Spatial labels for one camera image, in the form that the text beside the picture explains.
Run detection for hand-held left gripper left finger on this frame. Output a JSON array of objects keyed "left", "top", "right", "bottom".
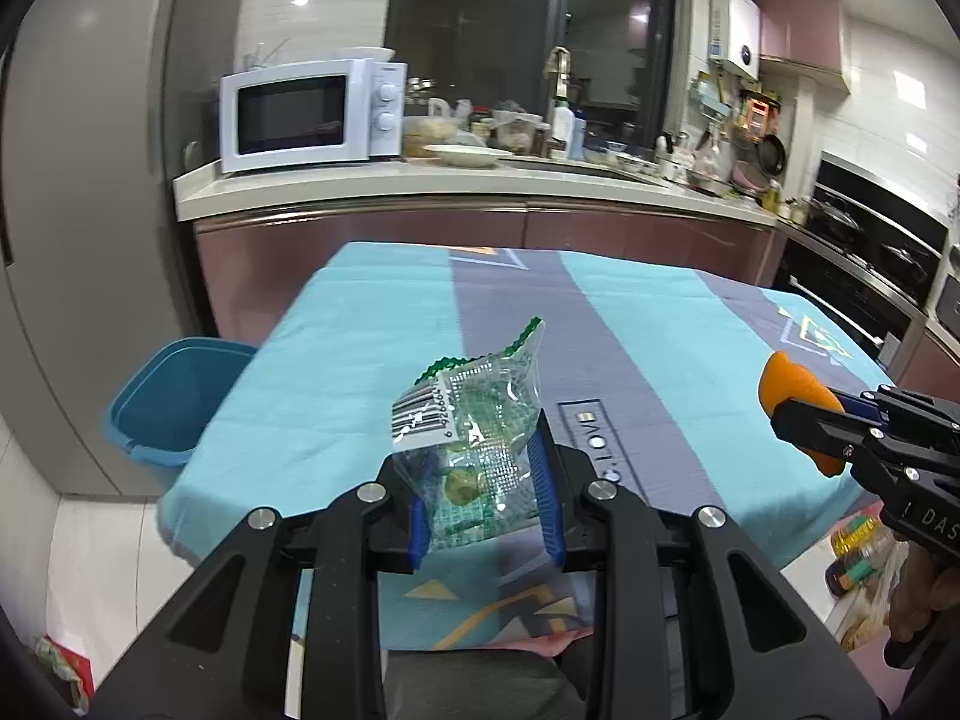
[{"left": 75, "top": 457, "right": 433, "bottom": 720}]

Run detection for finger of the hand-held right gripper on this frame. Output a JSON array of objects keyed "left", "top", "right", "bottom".
[
  {"left": 770, "top": 397, "right": 902, "bottom": 467},
  {"left": 828, "top": 384, "right": 960, "bottom": 432}
]

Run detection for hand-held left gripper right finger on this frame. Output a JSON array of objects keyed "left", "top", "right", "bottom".
[{"left": 526, "top": 409, "right": 883, "bottom": 720}]

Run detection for orange peel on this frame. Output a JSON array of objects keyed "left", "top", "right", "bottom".
[{"left": 758, "top": 352, "right": 849, "bottom": 478}]

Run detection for clear green snack bag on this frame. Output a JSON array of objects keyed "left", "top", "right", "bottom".
[{"left": 391, "top": 316, "right": 547, "bottom": 565}]

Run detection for blue plastic bin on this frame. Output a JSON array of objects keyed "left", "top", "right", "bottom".
[{"left": 108, "top": 337, "right": 260, "bottom": 497}]

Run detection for person's right hand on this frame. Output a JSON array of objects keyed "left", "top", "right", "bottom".
[{"left": 888, "top": 536, "right": 960, "bottom": 650}]

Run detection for plastic bags of groceries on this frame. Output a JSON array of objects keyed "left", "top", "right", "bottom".
[{"left": 824, "top": 517, "right": 902, "bottom": 654}]

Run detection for black built-in oven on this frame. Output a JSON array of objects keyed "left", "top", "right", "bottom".
[{"left": 772, "top": 235, "right": 925, "bottom": 370}]

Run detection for person's grey trousers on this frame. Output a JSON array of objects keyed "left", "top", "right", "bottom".
[{"left": 382, "top": 633, "right": 587, "bottom": 720}]

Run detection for black cooking pot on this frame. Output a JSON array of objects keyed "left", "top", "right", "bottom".
[{"left": 877, "top": 239, "right": 940, "bottom": 284}]

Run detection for teal and grey striped tablecloth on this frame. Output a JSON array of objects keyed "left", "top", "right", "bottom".
[{"left": 157, "top": 239, "right": 898, "bottom": 650}]

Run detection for black wok with lid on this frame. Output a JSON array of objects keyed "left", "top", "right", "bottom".
[{"left": 805, "top": 198, "right": 860, "bottom": 239}]

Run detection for black range hood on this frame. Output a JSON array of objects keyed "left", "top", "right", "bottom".
[{"left": 813, "top": 153, "right": 955, "bottom": 257}]

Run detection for black hanging frying pan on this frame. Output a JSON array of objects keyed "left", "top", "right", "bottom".
[{"left": 755, "top": 134, "right": 788, "bottom": 178}]

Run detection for pink lower kitchen cabinets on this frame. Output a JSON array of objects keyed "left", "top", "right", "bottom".
[{"left": 193, "top": 205, "right": 790, "bottom": 347}]

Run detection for white shallow plate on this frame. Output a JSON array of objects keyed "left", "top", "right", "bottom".
[{"left": 423, "top": 143, "right": 514, "bottom": 168}]

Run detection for white kitchen countertop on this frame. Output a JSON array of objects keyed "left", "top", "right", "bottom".
[{"left": 173, "top": 153, "right": 782, "bottom": 227}]

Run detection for white pump soap bottle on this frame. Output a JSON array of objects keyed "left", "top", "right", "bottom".
[{"left": 550, "top": 98, "right": 587, "bottom": 161}]

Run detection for colourful bag on floor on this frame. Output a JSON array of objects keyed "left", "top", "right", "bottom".
[{"left": 33, "top": 633, "right": 92, "bottom": 715}]

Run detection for glass jar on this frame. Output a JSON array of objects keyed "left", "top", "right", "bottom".
[{"left": 403, "top": 97, "right": 459, "bottom": 159}]

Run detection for white microwave oven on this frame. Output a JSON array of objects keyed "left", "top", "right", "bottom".
[{"left": 218, "top": 58, "right": 410, "bottom": 176}]

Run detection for dark sliding window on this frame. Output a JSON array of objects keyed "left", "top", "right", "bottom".
[{"left": 385, "top": 0, "right": 695, "bottom": 160}]

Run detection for grey refrigerator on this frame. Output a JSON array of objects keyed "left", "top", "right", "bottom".
[{"left": 0, "top": 0, "right": 250, "bottom": 500}]

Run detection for pink wall cabinet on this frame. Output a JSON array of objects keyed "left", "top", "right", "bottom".
[{"left": 738, "top": 0, "right": 853, "bottom": 95}]

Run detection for white wall water heater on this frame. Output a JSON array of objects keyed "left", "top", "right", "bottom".
[{"left": 708, "top": 0, "right": 761, "bottom": 83}]

